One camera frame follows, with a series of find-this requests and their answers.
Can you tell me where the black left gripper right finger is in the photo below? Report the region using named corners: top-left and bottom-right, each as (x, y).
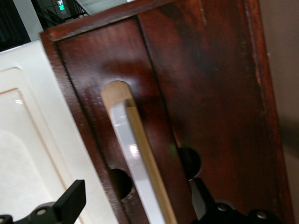
top-left (189, 177), bottom-right (243, 224)

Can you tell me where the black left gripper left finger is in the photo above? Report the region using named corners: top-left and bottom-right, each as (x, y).
top-left (14, 179), bottom-right (86, 224)

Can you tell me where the white drawer handle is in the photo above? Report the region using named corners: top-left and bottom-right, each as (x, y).
top-left (109, 99), bottom-right (165, 224)

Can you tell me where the light wooden handle backing strip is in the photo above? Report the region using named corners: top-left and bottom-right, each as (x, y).
top-left (101, 80), bottom-right (179, 224)

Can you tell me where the dark wooden drawer with handle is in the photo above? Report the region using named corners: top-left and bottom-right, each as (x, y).
top-left (57, 14), bottom-right (196, 224)

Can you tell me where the plain dark wooden drawer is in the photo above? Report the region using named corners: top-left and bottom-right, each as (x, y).
top-left (137, 0), bottom-right (282, 224)

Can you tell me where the dark brown wooden drawer cabinet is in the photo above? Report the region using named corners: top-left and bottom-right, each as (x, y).
top-left (39, 0), bottom-right (295, 224)

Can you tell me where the white plastic box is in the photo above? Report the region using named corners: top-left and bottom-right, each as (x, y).
top-left (0, 41), bottom-right (126, 224)

